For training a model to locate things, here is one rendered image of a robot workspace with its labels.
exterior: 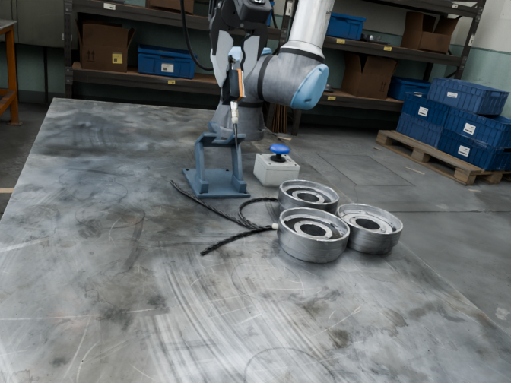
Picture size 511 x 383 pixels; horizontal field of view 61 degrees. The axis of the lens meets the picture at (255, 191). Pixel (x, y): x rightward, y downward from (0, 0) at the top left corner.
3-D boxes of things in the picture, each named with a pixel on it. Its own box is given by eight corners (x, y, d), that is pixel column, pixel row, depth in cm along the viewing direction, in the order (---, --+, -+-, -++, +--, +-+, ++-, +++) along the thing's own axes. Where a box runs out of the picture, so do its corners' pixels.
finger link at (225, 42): (215, 82, 78) (226, 29, 75) (224, 89, 73) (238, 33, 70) (198, 78, 77) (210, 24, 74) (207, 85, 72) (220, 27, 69)
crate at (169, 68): (189, 73, 433) (192, 50, 425) (195, 80, 400) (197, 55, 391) (135, 67, 418) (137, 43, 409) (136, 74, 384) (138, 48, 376)
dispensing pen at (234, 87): (233, 146, 69) (226, 48, 72) (224, 153, 73) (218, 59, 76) (245, 146, 70) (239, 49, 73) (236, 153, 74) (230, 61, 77)
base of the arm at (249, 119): (204, 123, 124) (208, 88, 120) (254, 127, 129) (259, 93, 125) (217, 139, 111) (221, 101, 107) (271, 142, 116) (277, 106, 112)
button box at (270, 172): (296, 187, 88) (300, 164, 86) (263, 186, 86) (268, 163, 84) (281, 172, 95) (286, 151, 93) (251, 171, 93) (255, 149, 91)
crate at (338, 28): (342, 37, 469) (347, 16, 460) (360, 41, 436) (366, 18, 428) (299, 30, 451) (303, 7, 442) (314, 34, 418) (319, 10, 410)
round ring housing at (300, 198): (281, 194, 83) (285, 175, 81) (335, 207, 81) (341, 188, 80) (270, 216, 73) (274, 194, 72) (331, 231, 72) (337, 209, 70)
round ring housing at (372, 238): (392, 232, 75) (399, 211, 73) (398, 263, 65) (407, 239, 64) (332, 219, 76) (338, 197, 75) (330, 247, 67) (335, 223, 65)
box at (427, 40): (450, 55, 470) (461, 18, 456) (414, 49, 458) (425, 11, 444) (429, 51, 506) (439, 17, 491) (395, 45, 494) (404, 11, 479)
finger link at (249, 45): (245, 83, 80) (247, 30, 76) (256, 90, 75) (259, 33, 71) (229, 83, 79) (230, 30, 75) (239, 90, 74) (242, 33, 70)
